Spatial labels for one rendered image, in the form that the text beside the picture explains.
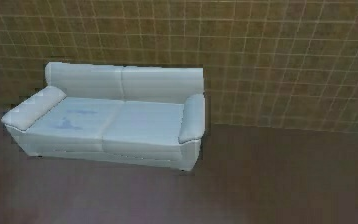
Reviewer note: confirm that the pale blue-white sofa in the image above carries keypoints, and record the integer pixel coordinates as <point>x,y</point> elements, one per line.
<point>127,126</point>

